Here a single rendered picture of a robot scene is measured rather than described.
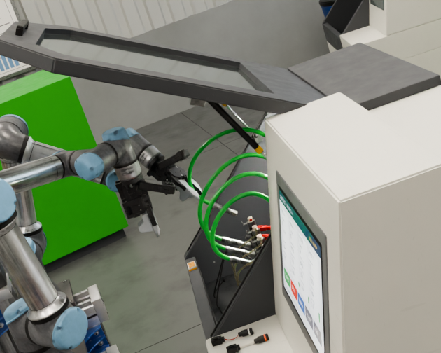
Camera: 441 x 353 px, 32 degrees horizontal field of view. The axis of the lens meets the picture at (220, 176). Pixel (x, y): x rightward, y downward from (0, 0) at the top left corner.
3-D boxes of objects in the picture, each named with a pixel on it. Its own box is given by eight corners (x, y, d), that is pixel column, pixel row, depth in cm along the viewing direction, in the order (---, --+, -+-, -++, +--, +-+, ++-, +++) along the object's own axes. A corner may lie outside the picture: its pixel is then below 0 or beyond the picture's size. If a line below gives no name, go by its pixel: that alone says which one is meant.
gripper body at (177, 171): (179, 191, 274) (155, 169, 277) (190, 173, 270) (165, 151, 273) (167, 197, 267) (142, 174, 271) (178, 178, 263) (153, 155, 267)
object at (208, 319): (198, 295, 296) (185, 259, 291) (208, 291, 297) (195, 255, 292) (222, 384, 238) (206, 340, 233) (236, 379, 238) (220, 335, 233)
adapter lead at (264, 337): (228, 356, 216) (226, 349, 215) (227, 351, 218) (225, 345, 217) (270, 341, 216) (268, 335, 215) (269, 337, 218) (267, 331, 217)
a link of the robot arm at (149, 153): (157, 143, 274) (143, 148, 267) (166, 151, 273) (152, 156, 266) (148, 160, 278) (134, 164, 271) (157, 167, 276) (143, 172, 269)
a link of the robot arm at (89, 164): (71, 183, 228) (97, 167, 236) (96, 182, 221) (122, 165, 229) (61, 158, 226) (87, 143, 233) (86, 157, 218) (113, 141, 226)
